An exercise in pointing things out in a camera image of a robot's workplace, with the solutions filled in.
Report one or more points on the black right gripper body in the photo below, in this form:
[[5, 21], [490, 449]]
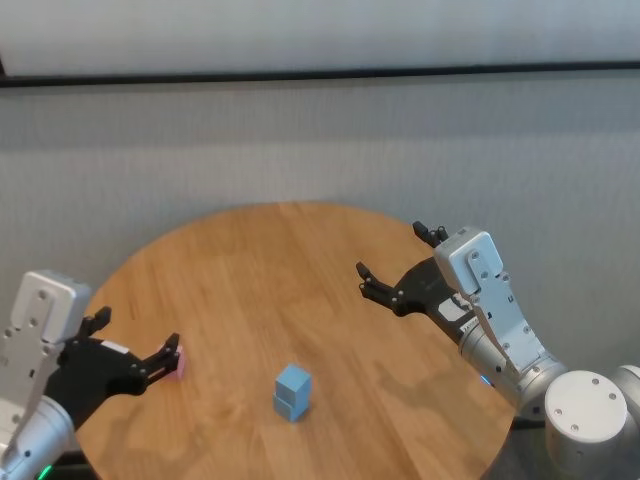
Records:
[[425, 290]]

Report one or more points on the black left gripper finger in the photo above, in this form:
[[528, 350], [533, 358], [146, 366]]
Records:
[[162, 362], [99, 322]]

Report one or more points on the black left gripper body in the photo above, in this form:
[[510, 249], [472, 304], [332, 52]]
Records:
[[95, 375]]

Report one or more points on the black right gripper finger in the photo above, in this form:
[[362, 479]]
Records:
[[430, 236], [377, 292]]

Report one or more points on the pink building block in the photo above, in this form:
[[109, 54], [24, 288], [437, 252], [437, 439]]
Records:
[[182, 362]]

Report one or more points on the blue building block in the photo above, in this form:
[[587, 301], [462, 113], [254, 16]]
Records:
[[292, 382], [290, 412]]

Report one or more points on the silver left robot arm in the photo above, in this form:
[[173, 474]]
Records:
[[35, 440]]

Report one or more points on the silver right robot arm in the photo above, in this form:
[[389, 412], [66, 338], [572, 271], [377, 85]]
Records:
[[575, 400]]

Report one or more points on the black wall rail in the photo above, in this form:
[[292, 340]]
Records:
[[320, 73]]

